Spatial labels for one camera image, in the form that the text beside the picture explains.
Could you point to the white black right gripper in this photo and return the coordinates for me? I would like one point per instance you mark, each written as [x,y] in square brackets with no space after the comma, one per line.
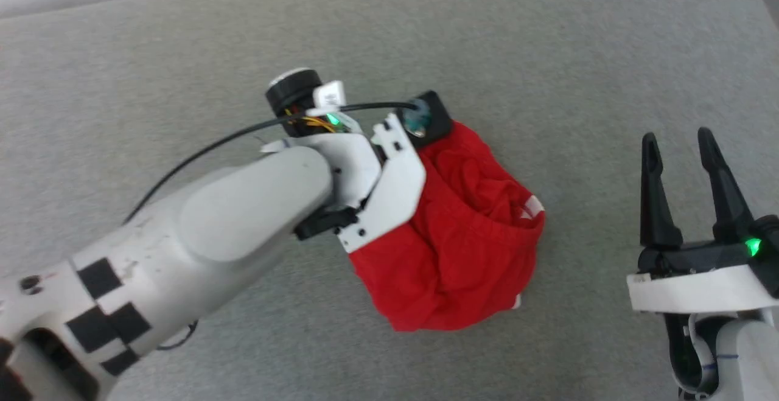
[700,288]

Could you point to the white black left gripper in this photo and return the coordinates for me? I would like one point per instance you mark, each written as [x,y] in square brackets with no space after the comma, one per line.
[395,188]

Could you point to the red garment with white trim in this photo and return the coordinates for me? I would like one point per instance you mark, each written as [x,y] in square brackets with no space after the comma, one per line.
[462,249]

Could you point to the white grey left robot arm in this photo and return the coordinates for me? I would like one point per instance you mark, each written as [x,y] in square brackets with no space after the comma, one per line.
[182,237]

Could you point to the grey fabric sofa seat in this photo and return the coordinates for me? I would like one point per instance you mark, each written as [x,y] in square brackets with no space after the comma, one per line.
[548,54]

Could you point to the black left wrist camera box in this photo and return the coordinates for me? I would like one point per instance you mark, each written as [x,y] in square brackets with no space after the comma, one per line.
[435,115]

